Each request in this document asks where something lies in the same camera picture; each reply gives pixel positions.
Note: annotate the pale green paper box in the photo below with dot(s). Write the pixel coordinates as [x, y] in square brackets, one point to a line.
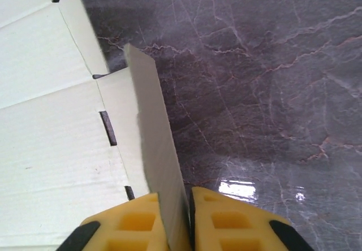
[42, 138]

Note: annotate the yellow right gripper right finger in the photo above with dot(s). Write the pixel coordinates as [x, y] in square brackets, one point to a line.
[229, 222]

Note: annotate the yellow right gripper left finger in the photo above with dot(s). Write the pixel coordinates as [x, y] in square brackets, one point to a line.
[138, 222]

